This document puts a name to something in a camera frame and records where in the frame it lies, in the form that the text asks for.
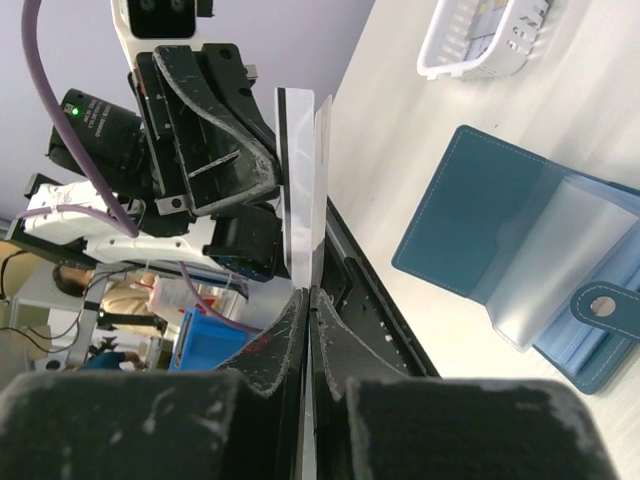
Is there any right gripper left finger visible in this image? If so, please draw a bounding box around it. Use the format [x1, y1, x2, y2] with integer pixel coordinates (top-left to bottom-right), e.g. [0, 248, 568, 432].
[1, 290, 306, 479]

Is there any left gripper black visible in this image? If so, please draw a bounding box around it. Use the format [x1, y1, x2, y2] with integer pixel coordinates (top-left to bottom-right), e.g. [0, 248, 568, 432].
[129, 43, 283, 280]

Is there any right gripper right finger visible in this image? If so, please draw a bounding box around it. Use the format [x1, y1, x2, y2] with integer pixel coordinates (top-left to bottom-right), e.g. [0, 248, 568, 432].
[310, 290, 617, 479]

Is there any silver VIP card top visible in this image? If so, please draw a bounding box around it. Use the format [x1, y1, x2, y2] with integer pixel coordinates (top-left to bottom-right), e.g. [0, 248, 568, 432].
[275, 87, 332, 479]

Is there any silver vip card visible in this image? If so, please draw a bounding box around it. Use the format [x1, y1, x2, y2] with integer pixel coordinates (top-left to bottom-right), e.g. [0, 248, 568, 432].
[275, 87, 332, 479]
[464, 0, 512, 61]

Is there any white plastic basket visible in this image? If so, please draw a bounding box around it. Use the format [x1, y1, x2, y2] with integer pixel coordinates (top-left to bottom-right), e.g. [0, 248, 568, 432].
[416, 0, 550, 81]

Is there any blue leather card holder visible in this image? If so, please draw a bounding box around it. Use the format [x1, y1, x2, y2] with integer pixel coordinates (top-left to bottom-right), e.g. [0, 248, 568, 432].
[392, 125, 639, 395]

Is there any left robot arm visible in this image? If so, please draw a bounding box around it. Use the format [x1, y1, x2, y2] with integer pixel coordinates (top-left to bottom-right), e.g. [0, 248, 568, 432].
[7, 43, 286, 282]

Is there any silver VIP card bottom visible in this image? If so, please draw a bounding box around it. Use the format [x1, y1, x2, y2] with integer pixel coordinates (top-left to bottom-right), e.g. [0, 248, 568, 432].
[464, 0, 512, 61]

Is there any blue plastic storage bin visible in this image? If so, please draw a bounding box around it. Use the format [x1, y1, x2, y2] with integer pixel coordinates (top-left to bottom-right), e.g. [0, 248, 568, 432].
[168, 308, 254, 371]

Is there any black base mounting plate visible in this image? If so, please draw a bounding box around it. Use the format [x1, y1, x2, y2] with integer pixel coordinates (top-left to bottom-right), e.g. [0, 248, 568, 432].
[321, 201, 439, 378]

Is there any person in background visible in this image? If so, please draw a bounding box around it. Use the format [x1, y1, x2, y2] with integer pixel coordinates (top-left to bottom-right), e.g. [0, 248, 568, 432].
[52, 264, 156, 321]

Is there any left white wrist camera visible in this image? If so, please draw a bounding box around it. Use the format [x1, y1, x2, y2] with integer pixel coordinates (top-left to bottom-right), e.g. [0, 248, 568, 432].
[110, 0, 215, 72]

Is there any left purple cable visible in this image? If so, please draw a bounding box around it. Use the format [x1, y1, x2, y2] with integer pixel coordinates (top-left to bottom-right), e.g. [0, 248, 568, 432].
[14, 0, 264, 335]

